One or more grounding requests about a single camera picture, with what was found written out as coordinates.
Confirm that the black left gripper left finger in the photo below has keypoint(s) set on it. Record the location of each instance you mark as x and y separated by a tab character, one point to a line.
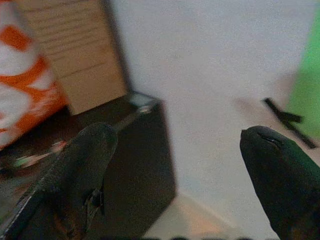
75	175

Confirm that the green panel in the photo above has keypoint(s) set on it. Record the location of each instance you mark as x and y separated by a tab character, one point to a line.
306	85

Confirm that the brown cardboard box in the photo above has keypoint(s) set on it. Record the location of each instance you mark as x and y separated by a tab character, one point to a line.
77	52

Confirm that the dark brown wooden table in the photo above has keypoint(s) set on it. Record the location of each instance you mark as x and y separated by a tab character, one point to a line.
140	160

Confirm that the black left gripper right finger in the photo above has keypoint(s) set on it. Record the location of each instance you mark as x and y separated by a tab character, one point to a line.
282	180

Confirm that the small colourful packet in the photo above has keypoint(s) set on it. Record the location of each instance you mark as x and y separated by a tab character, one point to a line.
37	156

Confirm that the black cross tape mark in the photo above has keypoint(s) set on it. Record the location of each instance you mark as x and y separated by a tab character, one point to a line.
288	120

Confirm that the orange and white bag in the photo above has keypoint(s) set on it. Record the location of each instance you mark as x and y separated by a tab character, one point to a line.
23	82

